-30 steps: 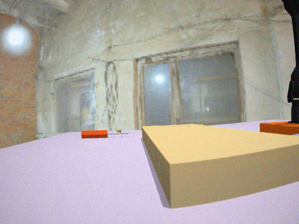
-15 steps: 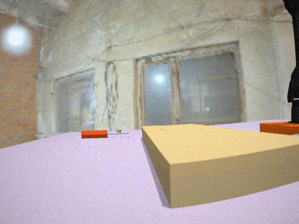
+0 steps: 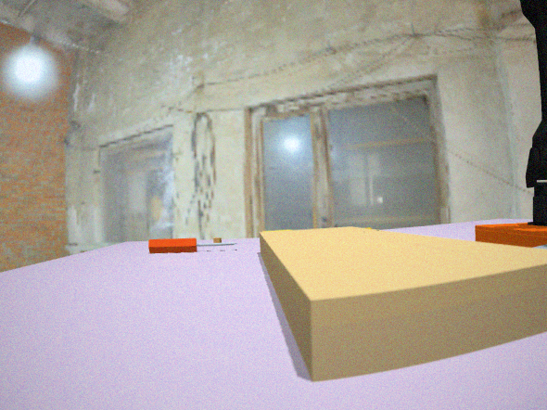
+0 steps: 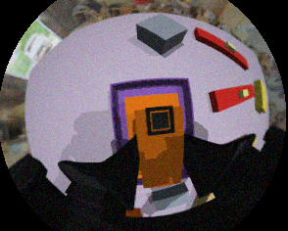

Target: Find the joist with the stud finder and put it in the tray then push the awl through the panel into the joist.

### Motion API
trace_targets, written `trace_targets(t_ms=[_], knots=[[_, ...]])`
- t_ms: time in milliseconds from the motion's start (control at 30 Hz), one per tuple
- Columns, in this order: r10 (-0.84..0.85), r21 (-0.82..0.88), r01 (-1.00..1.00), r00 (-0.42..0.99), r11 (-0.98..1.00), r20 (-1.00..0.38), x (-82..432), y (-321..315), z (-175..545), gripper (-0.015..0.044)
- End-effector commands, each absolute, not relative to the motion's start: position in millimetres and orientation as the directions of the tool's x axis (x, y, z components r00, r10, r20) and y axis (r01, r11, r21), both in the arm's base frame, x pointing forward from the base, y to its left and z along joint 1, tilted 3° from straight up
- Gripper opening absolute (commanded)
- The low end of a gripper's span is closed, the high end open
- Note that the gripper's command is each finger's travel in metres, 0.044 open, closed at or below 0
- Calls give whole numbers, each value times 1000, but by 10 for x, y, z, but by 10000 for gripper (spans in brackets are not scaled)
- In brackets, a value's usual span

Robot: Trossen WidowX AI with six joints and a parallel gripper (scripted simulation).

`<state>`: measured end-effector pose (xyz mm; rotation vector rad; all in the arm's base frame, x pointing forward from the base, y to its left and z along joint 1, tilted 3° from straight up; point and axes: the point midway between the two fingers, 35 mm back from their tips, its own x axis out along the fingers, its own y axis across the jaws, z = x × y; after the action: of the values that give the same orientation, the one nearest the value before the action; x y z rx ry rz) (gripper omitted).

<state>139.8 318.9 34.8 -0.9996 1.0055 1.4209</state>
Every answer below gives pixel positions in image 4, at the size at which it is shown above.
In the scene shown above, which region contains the red flat bar with yellow centre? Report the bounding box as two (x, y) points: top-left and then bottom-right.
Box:
(193, 26), (248, 70)
(209, 85), (255, 112)

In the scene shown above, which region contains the tan wooden panel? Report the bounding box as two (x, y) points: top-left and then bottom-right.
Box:
(192, 134), (258, 207)

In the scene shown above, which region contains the purple rectangular tray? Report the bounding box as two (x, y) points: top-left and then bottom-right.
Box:
(110, 77), (195, 150)

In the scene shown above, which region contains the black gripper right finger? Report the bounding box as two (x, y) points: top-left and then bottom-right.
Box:
(183, 132), (257, 199)

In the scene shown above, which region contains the yellow rectangular block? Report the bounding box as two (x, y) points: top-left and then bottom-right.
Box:
(253, 79), (267, 114)

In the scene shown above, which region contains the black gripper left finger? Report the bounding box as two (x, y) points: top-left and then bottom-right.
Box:
(58, 134), (140, 210)

